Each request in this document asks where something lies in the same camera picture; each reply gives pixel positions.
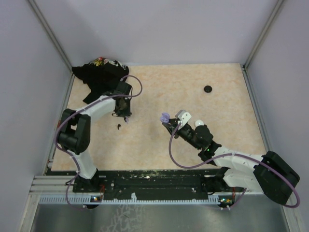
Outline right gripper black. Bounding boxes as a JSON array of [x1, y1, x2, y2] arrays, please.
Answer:
[[163, 118, 202, 150]]

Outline purple round charging case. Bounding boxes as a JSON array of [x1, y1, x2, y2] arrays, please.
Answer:
[[160, 113, 170, 123]]

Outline white earbud charging case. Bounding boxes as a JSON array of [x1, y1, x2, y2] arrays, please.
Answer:
[[195, 119, 204, 127]]

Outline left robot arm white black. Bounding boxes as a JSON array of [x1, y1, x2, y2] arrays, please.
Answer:
[[56, 82, 133, 192]]

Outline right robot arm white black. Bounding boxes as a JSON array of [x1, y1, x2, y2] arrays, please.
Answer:
[[160, 114, 300, 208]]

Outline black round charging case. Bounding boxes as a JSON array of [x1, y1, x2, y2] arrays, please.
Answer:
[[204, 85, 212, 93]]

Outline black printed cloth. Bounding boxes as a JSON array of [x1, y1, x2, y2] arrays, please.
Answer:
[[71, 57, 129, 104]]

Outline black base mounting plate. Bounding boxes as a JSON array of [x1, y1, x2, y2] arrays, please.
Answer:
[[72, 169, 244, 200]]

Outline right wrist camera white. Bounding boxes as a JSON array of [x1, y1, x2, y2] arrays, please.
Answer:
[[175, 110, 192, 129]]

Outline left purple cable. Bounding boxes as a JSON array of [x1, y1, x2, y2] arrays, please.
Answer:
[[55, 75, 143, 210]]

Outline purple cable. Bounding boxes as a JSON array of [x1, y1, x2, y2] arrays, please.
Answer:
[[169, 122, 301, 210], [55, 75, 143, 210]]

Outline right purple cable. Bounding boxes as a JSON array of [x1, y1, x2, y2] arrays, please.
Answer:
[[169, 122, 301, 210]]

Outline white slotted cable duct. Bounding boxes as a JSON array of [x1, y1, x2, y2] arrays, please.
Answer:
[[38, 193, 236, 205]]

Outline left aluminium frame post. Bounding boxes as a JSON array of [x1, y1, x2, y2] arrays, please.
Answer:
[[26, 0, 72, 71]]

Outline aluminium frame post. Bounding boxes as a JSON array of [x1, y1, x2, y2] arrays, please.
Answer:
[[243, 0, 286, 70], [26, 0, 72, 71]]

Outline right aluminium frame post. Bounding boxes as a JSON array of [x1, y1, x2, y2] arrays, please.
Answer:
[[243, 0, 286, 70]]

